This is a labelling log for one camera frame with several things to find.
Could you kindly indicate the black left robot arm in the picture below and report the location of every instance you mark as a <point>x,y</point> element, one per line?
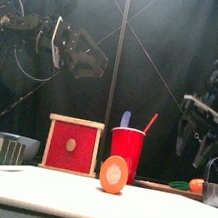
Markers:
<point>24,24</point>

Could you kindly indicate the orange toy carrot bottom piece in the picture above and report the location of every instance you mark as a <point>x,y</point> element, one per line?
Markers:
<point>113,174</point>

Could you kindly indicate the white flat plate board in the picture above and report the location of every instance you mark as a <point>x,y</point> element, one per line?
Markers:
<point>65,194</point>

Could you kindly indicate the orange toy fruit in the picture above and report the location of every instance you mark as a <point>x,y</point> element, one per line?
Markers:
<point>196,185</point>

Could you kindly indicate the red straw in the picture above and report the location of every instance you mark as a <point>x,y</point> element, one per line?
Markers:
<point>151,123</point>

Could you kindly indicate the green toy vegetable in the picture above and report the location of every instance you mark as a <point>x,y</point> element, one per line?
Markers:
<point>179,185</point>

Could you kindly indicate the wooden cutting board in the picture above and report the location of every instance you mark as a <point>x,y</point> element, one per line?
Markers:
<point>161,188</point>

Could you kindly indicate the red plastic cup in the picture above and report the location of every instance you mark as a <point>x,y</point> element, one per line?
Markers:
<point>125,151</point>

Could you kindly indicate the blue stick in cup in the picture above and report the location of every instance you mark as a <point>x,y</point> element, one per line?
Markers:
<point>125,119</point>

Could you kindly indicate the red wooden box with knob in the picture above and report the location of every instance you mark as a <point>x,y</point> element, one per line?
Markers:
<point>68,156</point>

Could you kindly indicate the grey bowl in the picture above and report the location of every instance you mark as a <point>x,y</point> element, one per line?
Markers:
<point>26,145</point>

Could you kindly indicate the grey vertical frame pole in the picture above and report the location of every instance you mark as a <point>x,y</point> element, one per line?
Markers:
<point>114,81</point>

